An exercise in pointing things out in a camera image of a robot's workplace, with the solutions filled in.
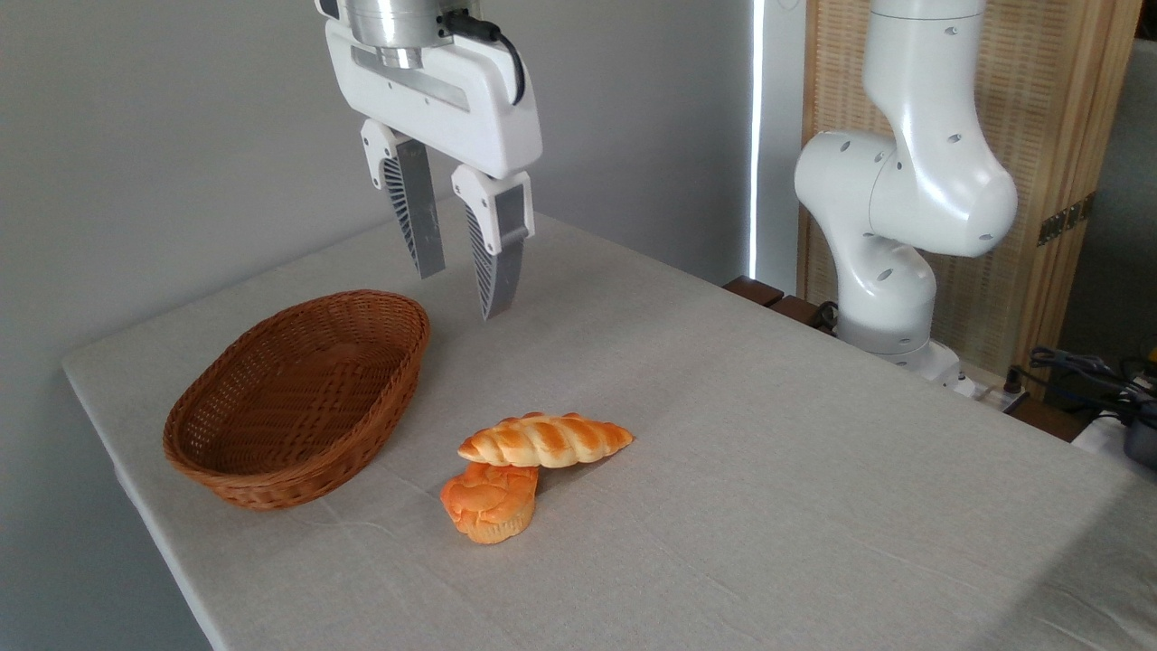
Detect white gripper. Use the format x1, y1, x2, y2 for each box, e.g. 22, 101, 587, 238
325, 20, 544, 321

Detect long braided golden bread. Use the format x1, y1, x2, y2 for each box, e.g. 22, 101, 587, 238
456, 411, 635, 470

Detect brown oval wicker basket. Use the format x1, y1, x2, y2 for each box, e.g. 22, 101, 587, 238
163, 289, 432, 513

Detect orange muffin-shaped bread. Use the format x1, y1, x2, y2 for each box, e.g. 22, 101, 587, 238
439, 462, 541, 546

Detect light grey tablecloth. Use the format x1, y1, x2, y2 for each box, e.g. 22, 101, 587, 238
61, 194, 1157, 651

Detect white power strip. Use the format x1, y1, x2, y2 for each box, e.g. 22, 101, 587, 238
956, 374, 1032, 415

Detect black metal screen hinge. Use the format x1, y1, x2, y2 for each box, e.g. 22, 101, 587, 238
1037, 191, 1097, 248

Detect dark grey round device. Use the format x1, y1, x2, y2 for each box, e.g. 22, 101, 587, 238
1124, 414, 1157, 470

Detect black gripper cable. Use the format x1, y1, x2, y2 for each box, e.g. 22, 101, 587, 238
442, 10, 528, 106

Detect black cable bundle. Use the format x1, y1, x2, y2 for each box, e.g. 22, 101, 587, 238
1005, 345, 1157, 428

